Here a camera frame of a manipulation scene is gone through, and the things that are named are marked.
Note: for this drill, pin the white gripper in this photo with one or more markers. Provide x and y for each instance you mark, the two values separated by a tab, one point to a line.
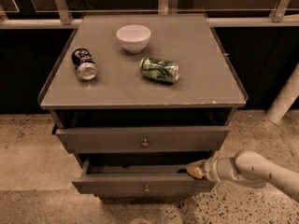
209	169

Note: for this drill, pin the grey drawer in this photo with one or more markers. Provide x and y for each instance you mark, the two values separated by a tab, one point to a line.
142	139
138	180

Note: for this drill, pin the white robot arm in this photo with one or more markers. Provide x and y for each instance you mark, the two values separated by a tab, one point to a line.
247	168

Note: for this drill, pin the grey drawer cabinet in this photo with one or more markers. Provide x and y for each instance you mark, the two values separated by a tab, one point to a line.
207	92

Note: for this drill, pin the grey top drawer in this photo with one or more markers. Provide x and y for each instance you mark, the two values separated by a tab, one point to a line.
142	139

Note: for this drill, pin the green soda can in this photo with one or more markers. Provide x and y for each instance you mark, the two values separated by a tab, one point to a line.
159	70

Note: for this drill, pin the white diagonal pole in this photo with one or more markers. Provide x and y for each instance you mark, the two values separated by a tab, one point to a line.
286	97

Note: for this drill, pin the white ceramic bowl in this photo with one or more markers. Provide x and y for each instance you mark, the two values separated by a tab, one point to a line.
134	38

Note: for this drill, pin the blue soda can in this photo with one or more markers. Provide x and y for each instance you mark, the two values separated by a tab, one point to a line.
86	68

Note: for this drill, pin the metal railing frame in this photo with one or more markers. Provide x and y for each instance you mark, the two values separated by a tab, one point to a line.
28	14

